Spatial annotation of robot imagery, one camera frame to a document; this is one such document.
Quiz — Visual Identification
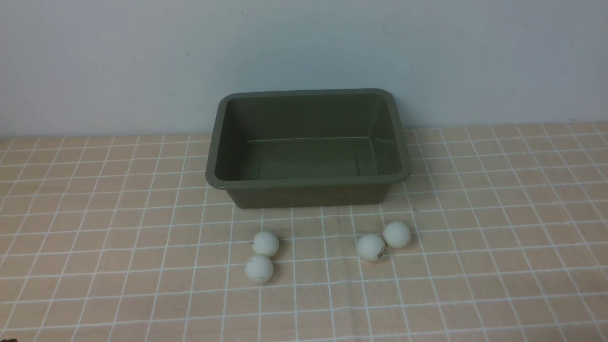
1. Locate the white ping-pong ball with logo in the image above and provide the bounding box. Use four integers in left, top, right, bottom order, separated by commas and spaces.
356, 234, 386, 262

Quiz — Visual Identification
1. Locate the olive green plastic bin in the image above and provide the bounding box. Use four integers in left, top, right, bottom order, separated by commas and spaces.
206, 88, 413, 209

